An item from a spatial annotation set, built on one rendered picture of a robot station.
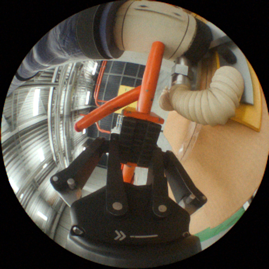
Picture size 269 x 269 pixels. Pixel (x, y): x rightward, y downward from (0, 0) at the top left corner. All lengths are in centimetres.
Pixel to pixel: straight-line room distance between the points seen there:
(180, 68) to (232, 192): 21
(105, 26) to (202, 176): 28
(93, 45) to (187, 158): 29
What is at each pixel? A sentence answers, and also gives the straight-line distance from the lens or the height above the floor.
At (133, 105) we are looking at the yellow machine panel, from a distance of 740.
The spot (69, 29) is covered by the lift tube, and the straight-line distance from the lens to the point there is 20.
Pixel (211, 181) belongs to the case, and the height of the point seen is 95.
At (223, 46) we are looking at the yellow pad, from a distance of 17.
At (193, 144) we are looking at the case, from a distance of 22.
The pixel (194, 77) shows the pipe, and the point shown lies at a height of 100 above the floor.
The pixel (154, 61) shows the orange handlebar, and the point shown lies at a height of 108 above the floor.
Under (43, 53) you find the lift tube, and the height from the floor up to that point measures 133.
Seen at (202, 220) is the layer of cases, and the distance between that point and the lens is 74.
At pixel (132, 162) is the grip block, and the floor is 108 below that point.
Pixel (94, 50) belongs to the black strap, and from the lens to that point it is 19.
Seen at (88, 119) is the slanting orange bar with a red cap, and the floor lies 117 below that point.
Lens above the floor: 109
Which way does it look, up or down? 4 degrees down
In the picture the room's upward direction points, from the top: 78 degrees counter-clockwise
